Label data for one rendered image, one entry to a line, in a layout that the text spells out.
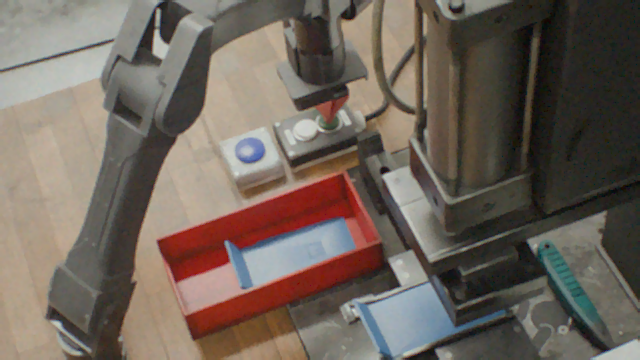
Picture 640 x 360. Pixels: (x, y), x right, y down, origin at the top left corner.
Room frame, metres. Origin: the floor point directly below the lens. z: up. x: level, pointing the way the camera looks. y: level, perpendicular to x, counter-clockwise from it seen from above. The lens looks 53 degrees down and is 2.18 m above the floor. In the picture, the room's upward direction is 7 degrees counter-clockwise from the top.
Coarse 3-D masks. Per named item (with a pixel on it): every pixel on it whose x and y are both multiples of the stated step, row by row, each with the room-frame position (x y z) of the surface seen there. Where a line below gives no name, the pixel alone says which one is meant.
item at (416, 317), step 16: (416, 288) 0.72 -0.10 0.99; (432, 288) 0.72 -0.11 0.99; (384, 304) 0.71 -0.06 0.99; (400, 304) 0.70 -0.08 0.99; (416, 304) 0.70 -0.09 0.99; (432, 304) 0.70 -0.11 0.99; (368, 320) 0.68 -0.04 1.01; (384, 320) 0.68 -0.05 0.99; (400, 320) 0.68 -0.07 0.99; (416, 320) 0.68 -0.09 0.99; (432, 320) 0.68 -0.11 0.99; (448, 320) 0.67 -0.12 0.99; (480, 320) 0.67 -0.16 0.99; (384, 336) 0.67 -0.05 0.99; (400, 336) 0.66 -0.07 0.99; (416, 336) 0.66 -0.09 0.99; (432, 336) 0.66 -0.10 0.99; (384, 352) 0.64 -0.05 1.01; (400, 352) 0.64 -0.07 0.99
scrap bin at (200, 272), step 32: (288, 192) 0.90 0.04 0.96; (320, 192) 0.91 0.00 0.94; (352, 192) 0.89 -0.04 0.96; (192, 224) 0.87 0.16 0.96; (224, 224) 0.88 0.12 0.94; (256, 224) 0.89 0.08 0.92; (288, 224) 0.89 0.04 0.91; (352, 224) 0.88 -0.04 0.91; (192, 256) 0.86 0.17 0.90; (224, 256) 0.85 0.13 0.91; (352, 256) 0.80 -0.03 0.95; (192, 288) 0.81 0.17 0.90; (224, 288) 0.81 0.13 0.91; (256, 288) 0.77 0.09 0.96; (288, 288) 0.78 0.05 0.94; (320, 288) 0.79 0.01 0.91; (192, 320) 0.74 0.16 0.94; (224, 320) 0.75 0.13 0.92
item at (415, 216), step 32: (384, 192) 0.77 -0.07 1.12; (416, 192) 0.74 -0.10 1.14; (608, 192) 0.68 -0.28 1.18; (416, 224) 0.68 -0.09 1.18; (480, 224) 0.67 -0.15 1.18; (512, 224) 0.66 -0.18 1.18; (544, 224) 0.66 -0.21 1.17; (416, 256) 0.69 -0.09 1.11; (448, 256) 0.64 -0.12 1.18; (480, 256) 0.64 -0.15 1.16; (512, 256) 0.64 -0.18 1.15; (448, 288) 0.62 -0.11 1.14; (480, 288) 0.62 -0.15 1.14; (512, 288) 0.62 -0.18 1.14; (544, 288) 0.62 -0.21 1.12
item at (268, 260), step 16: (320, 224) 0.88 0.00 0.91; (336, 224) 0.88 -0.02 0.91; (272, 240) 0.87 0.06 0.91; (288, 240) 0.86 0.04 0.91; (304, 240) 0.86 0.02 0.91; (320, 240) 0.86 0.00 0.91; (336, 240) 0.85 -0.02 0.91; (352, 240) 0.85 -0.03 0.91; (240, 256) 0.84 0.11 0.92; (256, 256) 0.84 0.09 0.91; (272, 256) 0.84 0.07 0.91; (288, 256) 0.84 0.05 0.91; (304, 256) 0.84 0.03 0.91; (320, 256) 0.83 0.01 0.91; (240, 272) 0.81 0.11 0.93; (256, 272) 0.82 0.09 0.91; (272, 272) 0.82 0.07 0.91; (288, 272) 0.82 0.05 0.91
